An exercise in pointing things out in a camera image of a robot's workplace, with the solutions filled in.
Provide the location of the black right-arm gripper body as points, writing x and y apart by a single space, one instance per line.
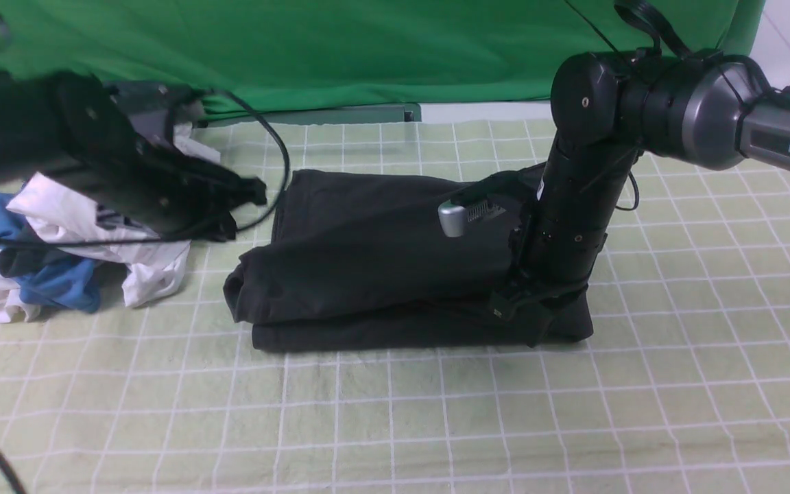
563 229

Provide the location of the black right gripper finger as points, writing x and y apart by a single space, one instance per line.
559 322

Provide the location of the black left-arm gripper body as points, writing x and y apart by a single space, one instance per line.
161 188

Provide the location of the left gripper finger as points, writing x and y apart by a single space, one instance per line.
215 229
245 191

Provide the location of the dark gray long-sleeve shirt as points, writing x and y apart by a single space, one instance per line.
360 262

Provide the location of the gray black right robot arm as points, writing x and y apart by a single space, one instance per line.
710 110

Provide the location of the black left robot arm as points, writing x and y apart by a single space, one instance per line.
33 138

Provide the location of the white crumpled shirt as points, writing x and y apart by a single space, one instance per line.
59 215

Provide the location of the green backdrop cloth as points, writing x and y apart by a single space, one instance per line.
307 55

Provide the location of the blue crumpled garment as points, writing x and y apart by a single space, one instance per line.
28 297

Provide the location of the dark gray crumpled garment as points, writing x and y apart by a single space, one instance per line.
57 264

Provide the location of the light green grid mat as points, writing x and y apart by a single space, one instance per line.
683 388

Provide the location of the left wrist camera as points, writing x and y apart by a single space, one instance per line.
158 110

